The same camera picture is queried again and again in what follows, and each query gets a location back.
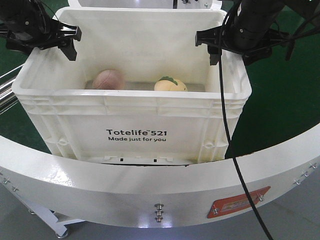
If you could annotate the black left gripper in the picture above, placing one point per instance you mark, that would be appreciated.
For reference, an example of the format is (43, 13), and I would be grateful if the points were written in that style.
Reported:
(26, 25)

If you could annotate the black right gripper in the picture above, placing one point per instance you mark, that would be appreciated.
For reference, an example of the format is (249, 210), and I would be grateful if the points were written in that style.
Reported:
(246, 31)

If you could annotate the pink plush ball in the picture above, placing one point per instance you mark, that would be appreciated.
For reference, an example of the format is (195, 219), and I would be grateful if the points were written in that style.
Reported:
(109, 80)

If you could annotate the yellow mango plush toy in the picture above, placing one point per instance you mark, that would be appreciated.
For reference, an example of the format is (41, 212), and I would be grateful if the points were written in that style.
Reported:
(167, 83)

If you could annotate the white plastic tote box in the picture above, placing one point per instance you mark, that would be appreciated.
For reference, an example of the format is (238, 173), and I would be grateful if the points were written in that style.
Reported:
(135, 125)

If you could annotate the steel conveyor rollers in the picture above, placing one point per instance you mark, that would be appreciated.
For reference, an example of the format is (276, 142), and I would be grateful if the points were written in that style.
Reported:
(7, 97)

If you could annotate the white outer conveyor rim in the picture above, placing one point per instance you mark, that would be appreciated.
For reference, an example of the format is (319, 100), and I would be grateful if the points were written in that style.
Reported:
(153, 196)

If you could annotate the red label plate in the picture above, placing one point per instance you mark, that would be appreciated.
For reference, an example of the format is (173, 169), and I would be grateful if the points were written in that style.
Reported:
(229, 205)

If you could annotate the white conveyor leg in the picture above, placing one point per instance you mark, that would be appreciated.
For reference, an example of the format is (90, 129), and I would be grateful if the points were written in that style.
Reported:
(58, 222)

